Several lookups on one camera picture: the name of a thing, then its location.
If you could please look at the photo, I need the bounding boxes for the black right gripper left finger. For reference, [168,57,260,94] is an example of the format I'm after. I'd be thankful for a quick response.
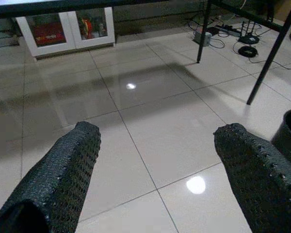
[0,120,102,233]

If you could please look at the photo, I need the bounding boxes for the loose black floor cable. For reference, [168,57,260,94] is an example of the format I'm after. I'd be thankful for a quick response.
[249,56,291,70]

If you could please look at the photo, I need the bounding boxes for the white cabinet with glass doors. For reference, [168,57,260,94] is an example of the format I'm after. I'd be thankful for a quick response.
[15,6,116,58]

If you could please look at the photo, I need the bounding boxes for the small grey box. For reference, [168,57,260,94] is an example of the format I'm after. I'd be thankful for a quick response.
[193,31,213,46]

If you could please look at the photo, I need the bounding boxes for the black power strip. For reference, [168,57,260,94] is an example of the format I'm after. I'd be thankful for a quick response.
[215,23,241,37]

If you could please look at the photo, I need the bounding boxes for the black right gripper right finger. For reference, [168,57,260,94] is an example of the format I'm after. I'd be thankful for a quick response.
[212,122,291,233]

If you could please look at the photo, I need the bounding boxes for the red box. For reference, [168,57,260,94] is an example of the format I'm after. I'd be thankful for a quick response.
[32,22,66,47]

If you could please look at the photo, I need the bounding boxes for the grey table with black frame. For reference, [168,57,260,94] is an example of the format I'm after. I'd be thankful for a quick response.
[0,0,291,105]

